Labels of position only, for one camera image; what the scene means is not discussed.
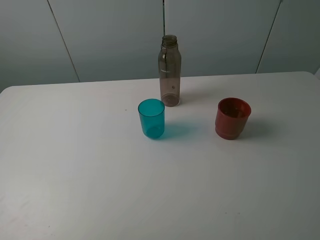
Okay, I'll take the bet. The teal transparent plastic cup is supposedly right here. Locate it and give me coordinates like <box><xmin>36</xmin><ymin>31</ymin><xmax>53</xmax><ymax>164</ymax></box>
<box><xmin>137</xmin><ymin>98</ymin><xmax>165</xmax><ymax>139</ymax></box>

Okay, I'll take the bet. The smoky transparent plastic bottle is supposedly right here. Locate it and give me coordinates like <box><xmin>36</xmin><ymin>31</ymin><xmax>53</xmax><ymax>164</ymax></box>
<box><xmin>158</xmin><ymin>35</ymin><xmax>182</xmax><ymax>107</ymax></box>

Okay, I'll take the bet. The red plastic cup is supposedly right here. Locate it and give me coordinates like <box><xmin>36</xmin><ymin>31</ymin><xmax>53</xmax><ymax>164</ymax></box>
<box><xmin>215</xmin><ymin>97</ymin><xmax>252</xmax><ymax>140</ymax></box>

